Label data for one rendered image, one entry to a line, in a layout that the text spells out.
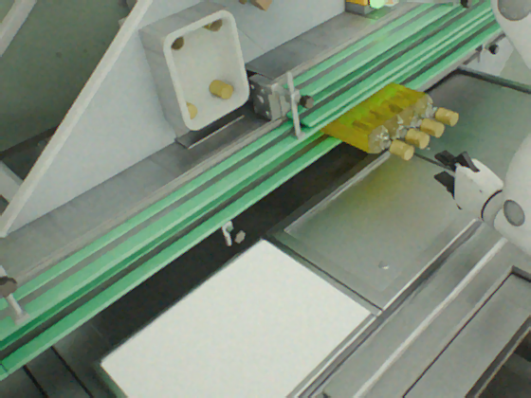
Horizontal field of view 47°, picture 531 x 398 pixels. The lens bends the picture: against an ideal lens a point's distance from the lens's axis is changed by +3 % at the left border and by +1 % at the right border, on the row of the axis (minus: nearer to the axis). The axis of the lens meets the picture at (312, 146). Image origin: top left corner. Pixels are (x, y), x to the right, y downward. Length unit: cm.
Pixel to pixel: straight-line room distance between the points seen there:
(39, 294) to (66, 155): 27
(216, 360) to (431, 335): 40
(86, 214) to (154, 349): 29
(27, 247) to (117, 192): 19
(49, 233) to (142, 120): 29
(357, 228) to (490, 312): 32
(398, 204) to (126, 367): 66
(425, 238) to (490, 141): 44
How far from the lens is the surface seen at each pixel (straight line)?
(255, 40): 145
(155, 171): 131
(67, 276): 118
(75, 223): 125
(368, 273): 124
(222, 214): 129
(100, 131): 129
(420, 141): 135
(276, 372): 112
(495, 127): 171
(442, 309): 120
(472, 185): 119
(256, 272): 128
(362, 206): 139
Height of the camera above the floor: 182
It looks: 38 degrees down
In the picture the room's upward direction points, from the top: 116 degrees clockwise
